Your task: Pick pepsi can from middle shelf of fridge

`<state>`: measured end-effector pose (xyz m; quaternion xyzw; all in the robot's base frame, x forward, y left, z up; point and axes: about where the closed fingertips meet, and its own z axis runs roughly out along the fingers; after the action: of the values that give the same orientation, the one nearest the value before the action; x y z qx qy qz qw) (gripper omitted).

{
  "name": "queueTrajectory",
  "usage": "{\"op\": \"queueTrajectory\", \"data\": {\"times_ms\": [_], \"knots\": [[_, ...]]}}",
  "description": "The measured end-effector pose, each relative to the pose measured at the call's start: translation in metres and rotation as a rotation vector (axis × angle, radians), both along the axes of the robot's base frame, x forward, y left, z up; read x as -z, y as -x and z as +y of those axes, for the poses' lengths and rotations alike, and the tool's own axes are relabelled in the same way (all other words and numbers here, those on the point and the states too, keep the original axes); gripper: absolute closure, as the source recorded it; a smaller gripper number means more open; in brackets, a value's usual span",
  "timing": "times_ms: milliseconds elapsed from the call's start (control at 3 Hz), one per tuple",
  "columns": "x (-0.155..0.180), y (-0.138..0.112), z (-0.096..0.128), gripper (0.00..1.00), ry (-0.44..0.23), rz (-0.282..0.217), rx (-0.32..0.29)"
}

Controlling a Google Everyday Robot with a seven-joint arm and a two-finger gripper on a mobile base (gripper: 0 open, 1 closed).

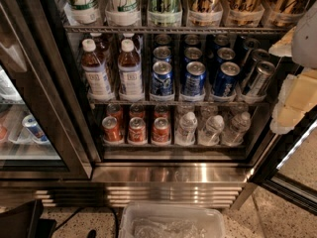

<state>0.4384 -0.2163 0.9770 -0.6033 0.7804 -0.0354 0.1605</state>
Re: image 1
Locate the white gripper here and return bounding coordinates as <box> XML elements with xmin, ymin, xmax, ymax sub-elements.
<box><xmin>268</xmin><ymin>1</ymin><xmax>317</xmax><ymax>135</ymax></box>

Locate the blue pepsi can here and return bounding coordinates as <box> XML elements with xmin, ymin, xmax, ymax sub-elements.
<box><xmin>216</xmin><ymin>48</ymin><xmax>236</xmax><ymax>64</ymax></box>
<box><xmin>152</xmin><ymin>61</ymin><xmax>173</xmax><ymax>96</ymax></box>
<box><xmin>213</xmin><ymin>61</ymin><xmax>240</xmax><ymax>97</ymax></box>
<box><xmin>184</xmin><ymin>48</ymin><xmax>202</xmax><ymax>63</ymax></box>
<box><xmin>153</xmin><ymin>46</ymin><xmax>172</xmax><ymax>62</ymax></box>
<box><xmin>181</xmin><ymin>61</ymin><xmax>206</xmax><ymax>96</ymax></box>

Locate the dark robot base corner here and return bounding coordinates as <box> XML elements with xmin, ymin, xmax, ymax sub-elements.
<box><xmin>0</xmin><ymin>199</ymin><xmax>56</xmax><ymax>238</ymax></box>

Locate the silver diet pepsi can front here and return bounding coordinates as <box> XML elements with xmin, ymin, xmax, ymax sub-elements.
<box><xmin>243</xmin><ymin>60</ymin><xmax>275</xmax><ymax>97</ymax></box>

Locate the silver diet pepsi can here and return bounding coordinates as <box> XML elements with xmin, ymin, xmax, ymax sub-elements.
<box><xmin>243</xmin><ymin>60</ymin><xmax>275</xmax><ymax>97</ymax></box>
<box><xmin>245</xmin><ymin>49</ymin><xmax>269</xmax><ymax>71</ymax></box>

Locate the gold tall can right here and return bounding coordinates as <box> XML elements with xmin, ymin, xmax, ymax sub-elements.
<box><xmin>262</xmin><ymin>0</ymin><xmax>308</xmax><ymax>28</ymax></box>

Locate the gold tall can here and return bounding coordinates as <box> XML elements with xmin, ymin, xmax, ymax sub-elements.
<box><xmin>223</xmin><ymin>0</ymin><xmax>264</xmax><ymax>27</ymax></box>
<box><xmin>262</xmin><ymin>0</ymin><xmax>308</xmax><ymax>28</ymax></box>
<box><xmin>187</xmin><ymin>0</ymin><xmax>223</xmax><ymax>27</ymax></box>

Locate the gold tall can middle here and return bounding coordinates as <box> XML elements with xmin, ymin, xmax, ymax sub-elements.
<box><xmin>223</xmin><ymin>0</ymin><xmax>264</xmax><ymax>27</ymax></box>

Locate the open fridge door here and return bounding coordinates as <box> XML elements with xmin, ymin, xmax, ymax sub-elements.
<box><xmin>251</xmin><ymin>107</ymin><xmax>317</xmax><ymax>215</ymax></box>

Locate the clear water bottle middle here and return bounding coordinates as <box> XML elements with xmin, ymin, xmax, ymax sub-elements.
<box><xmin>198</xmin><ymin>115</ymin><xmax>225</xmax><ymax>146</ymax></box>

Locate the clear water bottle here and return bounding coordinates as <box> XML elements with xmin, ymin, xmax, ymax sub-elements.
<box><xmin>221</xmin><ymin>111</ymin><xmax>251</xmax><ymax>147</ymax></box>
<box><xmin>198</xmin><ymin>115</ymin><xmax>225</xmax><ymax>146</ymax></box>
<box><xmin>175</xmin><ymin>112</ymin><xmax>197</xmax><ymax>146</ymax></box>

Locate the gold tall can left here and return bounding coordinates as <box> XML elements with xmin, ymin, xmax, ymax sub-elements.
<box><xmin>187</xmin><ymin>0</ymin><xmax>223</xmax><ymax>27</ymax></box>

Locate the red soda can front right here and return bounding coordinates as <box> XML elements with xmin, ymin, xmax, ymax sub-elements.
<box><xmin>152</xmin><ymin>117</ymin><xmax>170</xmax><ymax>143</ymax></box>

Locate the red soda can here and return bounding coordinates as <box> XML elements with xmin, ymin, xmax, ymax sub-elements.
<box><xmin>152</xmin><ymin>117</ymin><xmax>170</xmax><ymax>143</ymax></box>
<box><xmin>102</xmin><ymin>116</ymin><xmax>122</xmax><ymax>142</ymax></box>
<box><xmin>128</xmin><ymin>117</ymin><xmax>147</xmax><ymax>143</ymax></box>

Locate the red soda can front middle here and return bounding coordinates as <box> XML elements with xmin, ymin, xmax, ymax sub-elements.
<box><xmin>128</xmin><ymin>117</ymin><xmax>147</xmax><ymax>143</ymax></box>

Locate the white green tall can right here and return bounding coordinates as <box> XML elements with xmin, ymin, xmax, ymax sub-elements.
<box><xmin>105</xmin><ymin>0</ymin><xmax>140</xmax><ymax>27</ymax></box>

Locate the white green tall can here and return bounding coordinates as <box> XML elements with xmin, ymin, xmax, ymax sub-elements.
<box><xmin>67</xmin><ymin>0</ymin><xmax>100</xmax><ymax>25</ymax></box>
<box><xmin>105</xmin><ymin>0</ymin><xmax>140</xmax><ymax>27</ymax></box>

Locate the red soda can front left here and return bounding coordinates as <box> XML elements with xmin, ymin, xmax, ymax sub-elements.
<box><xmin>102</xmin><ymin>116</ymin><xmax>122</xmax><ymax>142</ymax></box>

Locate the white green tall can left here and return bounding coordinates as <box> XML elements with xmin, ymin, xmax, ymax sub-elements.
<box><xmin>67</xmin><ymin>0</ymin><xmax>100</xmax><ymax>25</ymax></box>

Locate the left fridge glass door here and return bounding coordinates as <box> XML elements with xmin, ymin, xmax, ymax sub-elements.
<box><xmin>0</xmin><ymin>0</ymin><xmax>96</xmax><ymax>180</ymax></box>

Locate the blue can left fridge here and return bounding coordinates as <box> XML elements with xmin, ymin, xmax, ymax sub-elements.
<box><xmin>22</xmin><ymin>115</ymin><xmax>50</xmax><ymax>144</ymax></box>

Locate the clear water bottle right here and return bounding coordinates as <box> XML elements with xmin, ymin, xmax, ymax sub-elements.
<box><xmin>221</xmin><ymin>111</ymin><xmax>251</xmax><ymax>147</ymax></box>

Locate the clear water bottle left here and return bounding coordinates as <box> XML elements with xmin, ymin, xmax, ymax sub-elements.
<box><xmin>175</xmin><ymin>112</ymin><xmax>197</xmax><ymax>146</ymax></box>

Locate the tea bottle front right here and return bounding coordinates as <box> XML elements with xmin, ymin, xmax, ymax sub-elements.
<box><xmin>118</xmin><ymin>39</ymin><xmax>143</xmax><ymax>95</ymax></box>

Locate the tea bottle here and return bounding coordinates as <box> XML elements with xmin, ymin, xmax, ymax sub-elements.
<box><xmin>81</xmin><ymin>39</ymin><xmax>113</xmax><ymax>100</ymax></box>
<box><xmin>118</xmin><ymin>39</ymin><xmax>143</xmax><ymax>95</ymax></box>

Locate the tea bottle front left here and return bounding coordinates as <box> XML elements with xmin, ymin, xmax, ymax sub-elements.
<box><xmin>81</xmin><ymin>39</ymin><xmax>113</xmax><ymax>100</ymax></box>

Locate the clear plastic bin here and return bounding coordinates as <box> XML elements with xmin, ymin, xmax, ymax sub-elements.
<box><xmin>118</xmin><ymin>202</ymin><xmax>225</xmax><ymax>238</ymax></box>

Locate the black cable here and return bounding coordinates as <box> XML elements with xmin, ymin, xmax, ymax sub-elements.
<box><xmin>53</xmin><ymin>206</ymin><xmax>121</xmax><ymax>238</ymax></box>

